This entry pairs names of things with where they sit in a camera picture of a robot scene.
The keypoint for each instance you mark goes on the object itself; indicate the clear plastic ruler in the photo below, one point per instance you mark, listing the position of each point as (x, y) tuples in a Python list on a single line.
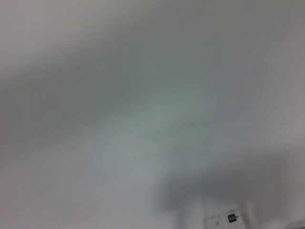
[(226, 219)]

